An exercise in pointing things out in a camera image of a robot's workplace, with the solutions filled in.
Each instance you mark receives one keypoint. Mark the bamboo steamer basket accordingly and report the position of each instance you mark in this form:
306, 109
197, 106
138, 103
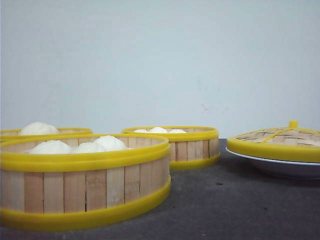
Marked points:
197, 148
61, 192

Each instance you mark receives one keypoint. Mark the woven yellow steamer lid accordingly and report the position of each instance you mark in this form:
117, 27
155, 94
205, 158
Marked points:
289, 143

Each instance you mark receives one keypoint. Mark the small white bun right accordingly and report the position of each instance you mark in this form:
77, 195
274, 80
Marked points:
177, 131

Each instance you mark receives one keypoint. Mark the small white bun left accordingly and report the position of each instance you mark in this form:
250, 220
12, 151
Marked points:
141, 131

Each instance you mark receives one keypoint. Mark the white steamed bun right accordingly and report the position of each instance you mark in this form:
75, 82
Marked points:
110, 143

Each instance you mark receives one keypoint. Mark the white steamed bun middle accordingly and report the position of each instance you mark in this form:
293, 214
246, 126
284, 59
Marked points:
88, 147

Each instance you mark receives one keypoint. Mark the large white bun rear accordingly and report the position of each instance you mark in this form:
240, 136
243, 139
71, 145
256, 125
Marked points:
38, 128

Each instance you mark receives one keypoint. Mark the white ceramic plate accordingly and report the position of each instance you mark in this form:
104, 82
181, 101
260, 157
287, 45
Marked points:
283, 168

